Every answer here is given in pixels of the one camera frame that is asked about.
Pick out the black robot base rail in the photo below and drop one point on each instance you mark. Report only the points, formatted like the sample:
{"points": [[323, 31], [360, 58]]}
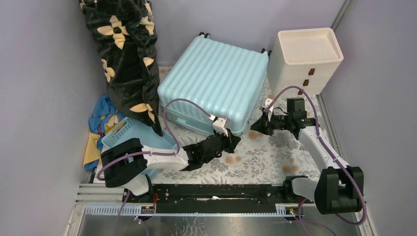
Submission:
{"points": [[217, 199]]}

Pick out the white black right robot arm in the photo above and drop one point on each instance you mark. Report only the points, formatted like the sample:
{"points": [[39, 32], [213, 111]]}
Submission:
{"points": [[339, 188]]}

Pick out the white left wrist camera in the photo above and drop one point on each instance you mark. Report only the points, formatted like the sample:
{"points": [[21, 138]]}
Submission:
{"points": [[219, 124]]}

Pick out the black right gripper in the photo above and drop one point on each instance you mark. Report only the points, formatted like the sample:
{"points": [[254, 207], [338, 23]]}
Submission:
{"points": [[263, 125]]}

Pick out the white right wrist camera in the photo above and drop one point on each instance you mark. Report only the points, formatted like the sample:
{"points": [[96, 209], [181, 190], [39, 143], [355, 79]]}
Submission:
{"points": [[268, 106]]}

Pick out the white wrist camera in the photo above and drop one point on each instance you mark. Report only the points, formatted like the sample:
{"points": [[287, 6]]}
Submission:
{"points": [[219, 124], [268, 106]]}

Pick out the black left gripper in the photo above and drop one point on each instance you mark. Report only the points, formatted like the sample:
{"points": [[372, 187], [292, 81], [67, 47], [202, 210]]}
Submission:
{"points": [[220, 141]]}

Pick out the floral patterned floor mat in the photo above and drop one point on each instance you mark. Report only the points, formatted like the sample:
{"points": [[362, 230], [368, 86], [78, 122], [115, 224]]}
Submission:
{"points": [[258, 159]]}

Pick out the blue yellow cloth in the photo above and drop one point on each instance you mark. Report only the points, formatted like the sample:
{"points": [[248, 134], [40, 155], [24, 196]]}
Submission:
{"points": [[104, 118]]}

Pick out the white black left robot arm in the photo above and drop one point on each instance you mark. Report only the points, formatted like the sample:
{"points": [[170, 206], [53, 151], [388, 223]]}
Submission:
{"points": [[126, 164]]}

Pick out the light blue perforated plastic basket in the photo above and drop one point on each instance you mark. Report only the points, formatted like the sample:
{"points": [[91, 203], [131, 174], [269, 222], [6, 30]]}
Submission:
{"points": [[162, 148]]}

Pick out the white three-drawer storage cabinet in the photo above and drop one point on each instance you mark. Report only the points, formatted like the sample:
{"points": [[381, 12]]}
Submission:
{"points": [[306, 58]]}

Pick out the light blue ribbed suitcase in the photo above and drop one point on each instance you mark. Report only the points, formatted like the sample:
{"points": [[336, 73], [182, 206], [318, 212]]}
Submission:
{"points": [[212, 77]]}

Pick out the black floral plush blanket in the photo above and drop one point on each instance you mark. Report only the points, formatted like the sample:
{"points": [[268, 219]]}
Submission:
{"points": [[125, 36]]}

